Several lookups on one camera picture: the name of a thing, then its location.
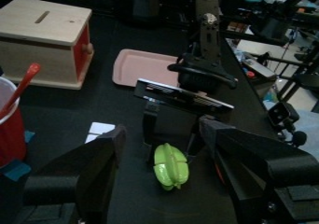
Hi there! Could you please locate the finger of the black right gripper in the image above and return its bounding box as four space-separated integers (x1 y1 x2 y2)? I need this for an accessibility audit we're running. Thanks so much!
184 110 209 158
141 100 162 165

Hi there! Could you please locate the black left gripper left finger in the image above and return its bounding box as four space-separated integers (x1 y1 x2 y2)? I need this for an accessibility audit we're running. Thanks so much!
22 123 128 224

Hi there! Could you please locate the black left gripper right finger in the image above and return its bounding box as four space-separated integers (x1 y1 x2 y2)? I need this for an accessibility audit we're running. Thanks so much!
197 115 319 224

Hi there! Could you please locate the green toy starfruit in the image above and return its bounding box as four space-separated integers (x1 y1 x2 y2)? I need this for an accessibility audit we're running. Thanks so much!
152 142 190 191

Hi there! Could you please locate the white paper card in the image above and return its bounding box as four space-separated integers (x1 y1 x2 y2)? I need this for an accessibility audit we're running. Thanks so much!
84 121 117 144

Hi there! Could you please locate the black round microphone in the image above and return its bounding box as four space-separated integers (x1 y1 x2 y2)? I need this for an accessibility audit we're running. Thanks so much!
291 130 309 147

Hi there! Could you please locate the grey equipment box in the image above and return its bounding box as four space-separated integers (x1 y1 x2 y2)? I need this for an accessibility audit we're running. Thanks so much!
241 51 279 98

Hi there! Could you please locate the pink plastic tray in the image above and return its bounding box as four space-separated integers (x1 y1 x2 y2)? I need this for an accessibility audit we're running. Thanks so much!
110 49 184 89

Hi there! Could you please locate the black webcam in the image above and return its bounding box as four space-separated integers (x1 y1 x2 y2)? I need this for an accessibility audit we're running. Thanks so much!
267 101 301 133

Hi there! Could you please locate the blue flat piece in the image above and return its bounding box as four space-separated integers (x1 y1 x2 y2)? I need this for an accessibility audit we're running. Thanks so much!
24 130 37 144
0 159 32 183

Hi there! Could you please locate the red plastic cup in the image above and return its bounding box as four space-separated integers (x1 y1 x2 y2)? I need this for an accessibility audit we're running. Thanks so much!
0 77 28 168

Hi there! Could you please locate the red plastic spoon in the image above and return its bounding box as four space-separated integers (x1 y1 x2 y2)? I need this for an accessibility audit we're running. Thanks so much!
0 63 42 119

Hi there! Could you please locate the wooden box with slot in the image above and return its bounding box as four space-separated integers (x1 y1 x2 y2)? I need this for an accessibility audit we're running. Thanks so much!
0 0 96 91

